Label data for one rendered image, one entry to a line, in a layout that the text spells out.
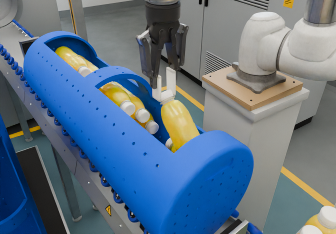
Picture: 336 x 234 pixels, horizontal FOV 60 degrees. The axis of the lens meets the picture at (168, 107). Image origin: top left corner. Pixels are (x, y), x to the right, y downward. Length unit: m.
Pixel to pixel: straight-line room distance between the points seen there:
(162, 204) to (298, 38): 0.74
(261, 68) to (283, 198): 1.23
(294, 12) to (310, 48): 1.18
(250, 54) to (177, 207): 0.75
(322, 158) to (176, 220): 2.13
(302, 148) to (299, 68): 1.61
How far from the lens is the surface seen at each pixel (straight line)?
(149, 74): 0.67
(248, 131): 1.20
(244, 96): 1.16
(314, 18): 1.07
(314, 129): 2.93
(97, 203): 0.99
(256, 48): 1.15
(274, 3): 2.33
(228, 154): 0.60
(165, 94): 0.72
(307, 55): 1.08
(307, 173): 2.45
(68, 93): 0.88
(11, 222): 1.38
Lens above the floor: 1.61
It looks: 34 degrees down
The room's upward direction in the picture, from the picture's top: straight up
